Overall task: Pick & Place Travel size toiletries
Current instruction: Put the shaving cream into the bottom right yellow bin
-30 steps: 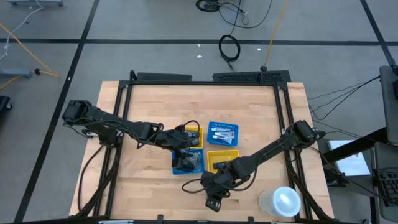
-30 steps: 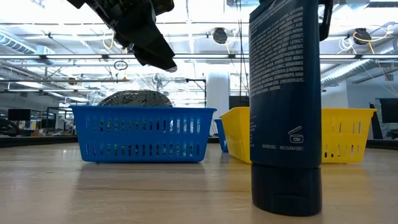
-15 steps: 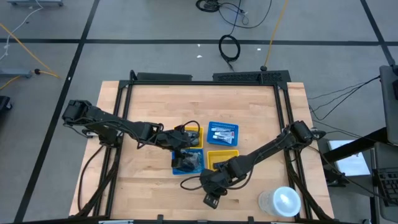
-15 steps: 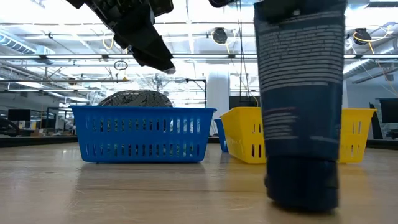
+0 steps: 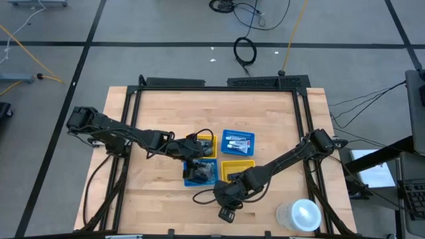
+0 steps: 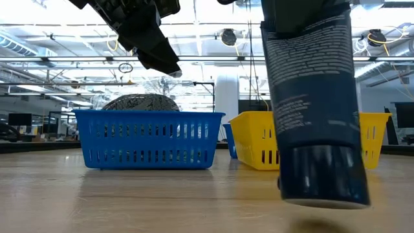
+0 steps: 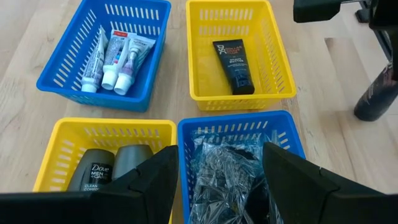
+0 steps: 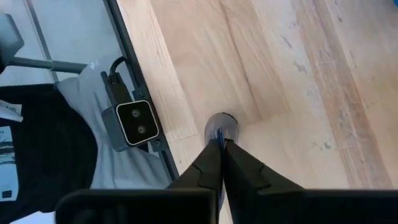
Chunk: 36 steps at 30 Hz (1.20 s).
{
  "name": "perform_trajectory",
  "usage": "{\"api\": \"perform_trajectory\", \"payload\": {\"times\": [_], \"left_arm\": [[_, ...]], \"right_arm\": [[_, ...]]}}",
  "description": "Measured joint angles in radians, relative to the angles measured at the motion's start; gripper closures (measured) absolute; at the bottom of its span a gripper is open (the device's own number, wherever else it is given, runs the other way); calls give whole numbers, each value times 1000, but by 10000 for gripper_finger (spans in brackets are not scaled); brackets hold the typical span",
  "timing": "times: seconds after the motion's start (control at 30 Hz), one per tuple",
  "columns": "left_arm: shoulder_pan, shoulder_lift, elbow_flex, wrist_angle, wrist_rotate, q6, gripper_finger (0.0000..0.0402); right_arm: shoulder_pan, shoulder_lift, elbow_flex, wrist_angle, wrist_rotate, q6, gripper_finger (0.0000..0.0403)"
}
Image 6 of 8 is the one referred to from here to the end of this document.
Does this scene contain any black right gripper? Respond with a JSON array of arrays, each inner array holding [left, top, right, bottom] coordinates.
[[216, 0, 353, 36]]

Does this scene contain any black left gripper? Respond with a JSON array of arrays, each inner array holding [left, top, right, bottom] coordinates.
[[67, 0, 183, 79]]

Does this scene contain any black bath puff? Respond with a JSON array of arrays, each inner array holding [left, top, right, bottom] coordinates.
[[101, 93, 181, 112]]

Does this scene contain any dark navy shower gel bottle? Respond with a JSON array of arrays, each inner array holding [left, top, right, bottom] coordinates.
[[260, 9, 371, 210]]

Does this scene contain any grey overhead crossbar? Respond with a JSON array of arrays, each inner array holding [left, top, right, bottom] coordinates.
[[0, 55, 414, 63]]

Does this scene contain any black round ceiling fixture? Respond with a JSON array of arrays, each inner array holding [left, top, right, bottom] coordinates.
[[367, 28, 387, 48], [221, 28, 238, 47]]

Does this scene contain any white room pillar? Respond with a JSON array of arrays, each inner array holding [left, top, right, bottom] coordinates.
[[215, 74, 240, 114]]

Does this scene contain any large blue slotted plastic basket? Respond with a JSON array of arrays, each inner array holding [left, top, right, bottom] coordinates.
[[72, 109, 226, 170]]

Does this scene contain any black wide screen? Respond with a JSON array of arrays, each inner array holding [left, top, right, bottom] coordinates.
[[238, 99, 271, 113]]

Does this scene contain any small blue plastic basket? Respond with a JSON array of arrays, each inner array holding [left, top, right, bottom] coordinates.
[[222, 122, 239, 160]]

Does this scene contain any yellow slotted plastic basket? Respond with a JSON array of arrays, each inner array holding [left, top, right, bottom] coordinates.
[[228, 111, 393, 172]]

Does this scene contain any large black computer monitor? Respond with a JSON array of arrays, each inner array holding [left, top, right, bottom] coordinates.
[[393, 102, 414, 129]]

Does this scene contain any black upright panel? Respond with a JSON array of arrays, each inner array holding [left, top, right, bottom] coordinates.
[[384, 106, 399, 146]]

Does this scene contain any small black computer monitor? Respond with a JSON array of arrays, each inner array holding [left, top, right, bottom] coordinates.
[[8, 113, 33, 127]]

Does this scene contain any black round object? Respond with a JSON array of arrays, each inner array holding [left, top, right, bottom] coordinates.
[[0, 122, 23, 143]]

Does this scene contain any black thin stand frame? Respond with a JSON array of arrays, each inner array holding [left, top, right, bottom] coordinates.
[[193, 81, 216, 111]]

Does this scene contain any silver ventilation duct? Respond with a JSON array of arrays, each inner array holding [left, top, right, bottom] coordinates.
[[354, 61, 394, 79]]

